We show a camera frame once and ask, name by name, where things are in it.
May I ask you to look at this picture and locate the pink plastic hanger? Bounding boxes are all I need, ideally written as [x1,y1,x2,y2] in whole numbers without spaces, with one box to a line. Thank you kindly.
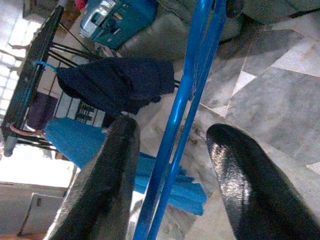
[9,123,46,138]

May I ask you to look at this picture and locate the grey-green leather sofa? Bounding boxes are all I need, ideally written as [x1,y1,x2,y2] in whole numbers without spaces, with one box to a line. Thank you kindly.
[119,0,320,62]

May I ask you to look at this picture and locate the blue plastic hanger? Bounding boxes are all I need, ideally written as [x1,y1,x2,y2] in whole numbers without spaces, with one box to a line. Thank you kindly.
[132,0,227,240]
[33,59,60,73]

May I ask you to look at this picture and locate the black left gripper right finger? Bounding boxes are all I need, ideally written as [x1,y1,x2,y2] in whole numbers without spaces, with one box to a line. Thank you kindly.
[206,123,320,240]

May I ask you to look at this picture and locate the black metal drying rack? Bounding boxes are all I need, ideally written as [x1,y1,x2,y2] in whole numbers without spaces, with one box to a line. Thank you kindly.
[0,4,181,158]

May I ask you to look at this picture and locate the dark navy garment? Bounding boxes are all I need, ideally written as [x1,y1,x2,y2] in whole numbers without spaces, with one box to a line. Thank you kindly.
[56,57,176,118]

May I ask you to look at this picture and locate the blue hard suitcase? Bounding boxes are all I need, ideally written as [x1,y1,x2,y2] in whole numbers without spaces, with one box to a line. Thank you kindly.
[79,0,159,50]

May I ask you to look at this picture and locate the bright blue shirt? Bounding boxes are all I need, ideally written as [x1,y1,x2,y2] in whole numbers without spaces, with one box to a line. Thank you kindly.
[44,117,209,216]

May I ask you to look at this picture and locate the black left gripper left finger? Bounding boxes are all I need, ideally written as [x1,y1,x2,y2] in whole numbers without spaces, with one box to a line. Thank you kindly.
[47,116,141,240]

